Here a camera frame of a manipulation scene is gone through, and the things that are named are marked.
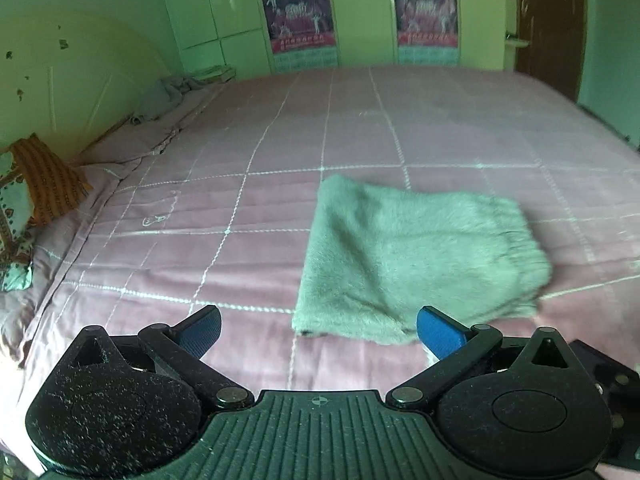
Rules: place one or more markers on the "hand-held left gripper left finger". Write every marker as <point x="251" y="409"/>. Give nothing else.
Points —
<point x="200" y="332"/>

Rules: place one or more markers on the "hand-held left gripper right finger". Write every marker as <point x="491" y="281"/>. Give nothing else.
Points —
<point x="440" y="332"/>

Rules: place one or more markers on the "light green towel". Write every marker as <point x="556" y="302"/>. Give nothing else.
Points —
<point x="415" y="255"/>

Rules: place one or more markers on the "pink checked bedspread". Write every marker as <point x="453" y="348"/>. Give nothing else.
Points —
<point x="260" y="210"/>

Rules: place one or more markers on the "orange striped pillow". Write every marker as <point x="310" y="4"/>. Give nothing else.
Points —
<point x="50" y="180"/>

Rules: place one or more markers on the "white patterned pillow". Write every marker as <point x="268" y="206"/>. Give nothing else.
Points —
<point x="12" y="220"/>

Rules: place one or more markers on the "grey crumpled cloth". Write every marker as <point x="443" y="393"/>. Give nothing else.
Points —
<point x="170" y="95"/>

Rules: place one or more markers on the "cream bed headboard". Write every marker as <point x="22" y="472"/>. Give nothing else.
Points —
<point x="80" y="80"/>

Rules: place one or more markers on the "brown wooden door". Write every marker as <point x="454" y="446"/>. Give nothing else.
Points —
<point x="552" y="25"/>

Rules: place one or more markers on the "wall poster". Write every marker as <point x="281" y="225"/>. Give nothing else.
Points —
<point x="297" y="15"/>
<point x="425" y="10"/>

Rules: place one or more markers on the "green wall shelves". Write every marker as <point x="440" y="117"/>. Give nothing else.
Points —
<point x="515" y="10"/>

